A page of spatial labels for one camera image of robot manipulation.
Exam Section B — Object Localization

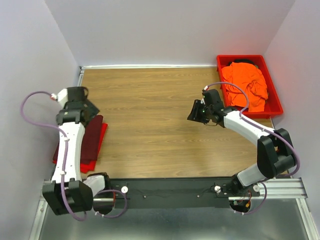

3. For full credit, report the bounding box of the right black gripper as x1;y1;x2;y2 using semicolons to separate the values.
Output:
186;99;213;124

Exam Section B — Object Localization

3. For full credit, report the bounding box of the maroon t shirt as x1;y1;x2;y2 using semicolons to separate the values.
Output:
53;114;104;165

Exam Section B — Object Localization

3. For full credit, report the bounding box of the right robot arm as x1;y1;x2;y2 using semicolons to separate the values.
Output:
187;89;299;196

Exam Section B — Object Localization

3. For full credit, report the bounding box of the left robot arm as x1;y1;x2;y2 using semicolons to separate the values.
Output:
42;86;111;216

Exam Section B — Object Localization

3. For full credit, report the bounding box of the orange t shirt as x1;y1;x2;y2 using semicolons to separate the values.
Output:
221;62;269;113

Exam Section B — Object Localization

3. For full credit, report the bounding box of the red plastic bin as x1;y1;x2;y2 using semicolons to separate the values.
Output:
216;54;283;119

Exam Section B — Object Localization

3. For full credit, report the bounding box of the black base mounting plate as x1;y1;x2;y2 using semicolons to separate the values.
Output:
93;177;260;213

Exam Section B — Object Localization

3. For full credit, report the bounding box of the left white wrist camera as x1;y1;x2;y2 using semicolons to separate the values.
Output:
50;88;69;109

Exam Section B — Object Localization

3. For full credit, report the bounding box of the aluminium frame rail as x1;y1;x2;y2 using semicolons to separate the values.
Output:
39;177;308;201

